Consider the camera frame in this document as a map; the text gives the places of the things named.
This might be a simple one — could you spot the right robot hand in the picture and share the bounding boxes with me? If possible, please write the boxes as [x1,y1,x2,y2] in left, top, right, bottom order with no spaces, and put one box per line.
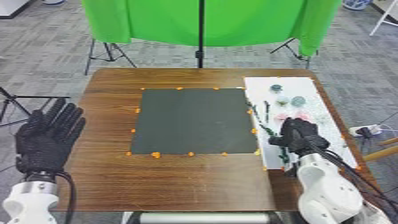
[267,117,333,156]

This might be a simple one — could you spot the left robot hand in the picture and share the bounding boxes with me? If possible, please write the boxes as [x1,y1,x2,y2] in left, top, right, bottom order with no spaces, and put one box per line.
[15,98,88,176]

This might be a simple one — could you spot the white power strip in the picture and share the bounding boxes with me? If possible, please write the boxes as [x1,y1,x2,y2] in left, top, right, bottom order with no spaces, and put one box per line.
[347,124,384,138]

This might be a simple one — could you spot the black tripod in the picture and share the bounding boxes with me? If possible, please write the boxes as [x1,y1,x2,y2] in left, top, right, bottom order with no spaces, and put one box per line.
[0,87,72,128]

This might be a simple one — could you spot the wooden chair leg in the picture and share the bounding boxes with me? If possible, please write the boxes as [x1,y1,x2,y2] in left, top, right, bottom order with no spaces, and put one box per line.
[361,136,398,163]

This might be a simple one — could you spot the dark mat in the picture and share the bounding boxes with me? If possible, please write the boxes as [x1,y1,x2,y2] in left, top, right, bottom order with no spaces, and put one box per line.
[130,88,262,155]

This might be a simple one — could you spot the black tripod legs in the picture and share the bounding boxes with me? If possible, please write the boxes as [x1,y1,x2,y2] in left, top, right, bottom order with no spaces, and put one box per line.
[269,37,317,69]
[84,39,139,76]

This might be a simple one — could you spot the pale grey bar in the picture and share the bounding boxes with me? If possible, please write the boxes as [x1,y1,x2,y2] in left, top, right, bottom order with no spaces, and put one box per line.
[121,211,287,224]

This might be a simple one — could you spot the black stand pole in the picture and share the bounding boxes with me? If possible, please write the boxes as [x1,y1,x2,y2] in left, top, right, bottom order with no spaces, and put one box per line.
[194,0,208,69]

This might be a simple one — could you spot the blue and white vase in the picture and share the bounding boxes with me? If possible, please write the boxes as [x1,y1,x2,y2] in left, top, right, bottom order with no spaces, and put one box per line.
[342,0,374,11]

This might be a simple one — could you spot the black cable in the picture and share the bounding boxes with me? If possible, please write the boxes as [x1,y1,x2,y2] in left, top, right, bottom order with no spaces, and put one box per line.
[54,170,79,224]
[308,144,398,214]

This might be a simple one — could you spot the white frame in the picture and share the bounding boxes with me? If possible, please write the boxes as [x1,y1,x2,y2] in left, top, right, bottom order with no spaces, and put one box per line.
[368,0,398,37]

